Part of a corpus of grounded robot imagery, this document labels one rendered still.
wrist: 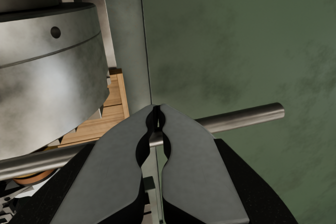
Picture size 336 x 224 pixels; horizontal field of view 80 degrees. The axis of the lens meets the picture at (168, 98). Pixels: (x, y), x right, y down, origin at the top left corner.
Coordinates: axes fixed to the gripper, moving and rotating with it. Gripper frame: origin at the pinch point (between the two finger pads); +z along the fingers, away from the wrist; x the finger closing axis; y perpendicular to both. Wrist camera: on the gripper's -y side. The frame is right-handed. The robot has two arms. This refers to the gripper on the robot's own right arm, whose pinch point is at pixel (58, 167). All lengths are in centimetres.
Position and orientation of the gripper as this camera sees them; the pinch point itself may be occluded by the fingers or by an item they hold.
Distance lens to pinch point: 45.4
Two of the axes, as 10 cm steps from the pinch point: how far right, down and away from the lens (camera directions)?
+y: 0.4, 8.8, 4.8
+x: 2.6, 4.6, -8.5
